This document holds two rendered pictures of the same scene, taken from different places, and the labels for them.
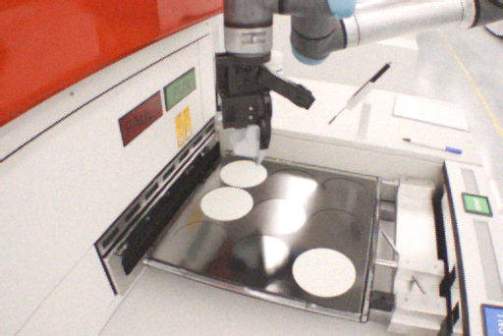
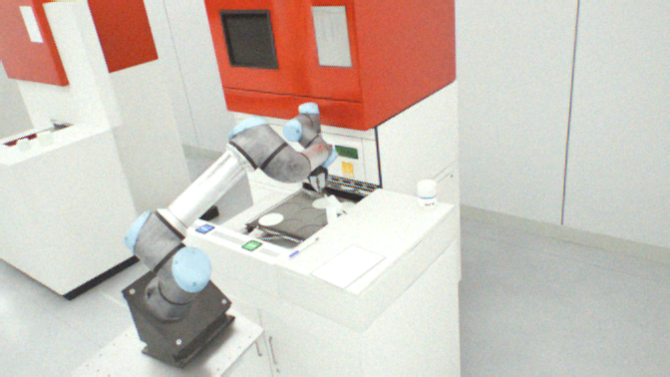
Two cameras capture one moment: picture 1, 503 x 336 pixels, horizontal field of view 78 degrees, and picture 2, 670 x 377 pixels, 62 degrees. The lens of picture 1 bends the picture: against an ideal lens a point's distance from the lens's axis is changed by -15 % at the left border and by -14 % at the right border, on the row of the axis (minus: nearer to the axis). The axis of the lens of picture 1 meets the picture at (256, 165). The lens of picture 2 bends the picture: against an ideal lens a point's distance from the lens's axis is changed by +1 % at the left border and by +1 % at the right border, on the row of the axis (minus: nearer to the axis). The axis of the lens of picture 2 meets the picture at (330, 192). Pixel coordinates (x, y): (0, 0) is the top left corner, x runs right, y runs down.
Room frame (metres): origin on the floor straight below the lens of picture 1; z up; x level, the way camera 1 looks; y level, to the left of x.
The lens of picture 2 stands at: (1.40, -1.83, 1.94)
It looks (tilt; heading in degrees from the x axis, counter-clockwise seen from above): 26 degrees down; 114
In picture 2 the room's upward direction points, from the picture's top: 8 degrees counter-clockwise
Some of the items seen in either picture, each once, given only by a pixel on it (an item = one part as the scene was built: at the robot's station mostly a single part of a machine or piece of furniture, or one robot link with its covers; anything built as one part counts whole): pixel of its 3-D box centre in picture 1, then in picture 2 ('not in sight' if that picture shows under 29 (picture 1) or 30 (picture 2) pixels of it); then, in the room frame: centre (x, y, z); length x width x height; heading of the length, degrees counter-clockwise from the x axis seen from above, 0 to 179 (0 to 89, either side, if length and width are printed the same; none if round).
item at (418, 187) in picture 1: (416, 187); not in sight; (0.60, -0.35, 0.89); 0.08 x 0.03 x 0.03; 72
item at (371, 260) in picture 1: (374, 236); (277, 234); (0.45, -0.21, 0.90); 0.38 x 0.01 x 0.01; 162
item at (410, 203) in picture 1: (414, 249); not in sight; (0.44, -0.30, 0.87); 0.36 x 0.08 x 0.03; 162
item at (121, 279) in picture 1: (174, 198); (336, 192); (0.56, 0.16, 0.89); 0.44 x 0.02 x 0.10; 162
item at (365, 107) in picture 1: (359, 106); (334, 208); (0.71, -0.22, 1.03); 0.06 x 0.04 x 0.13; 72
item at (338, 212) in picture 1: (278, 216); (307, 213); (0.51, -0.04, 0.90); 0.34 x 0.34 x 0.01; 72
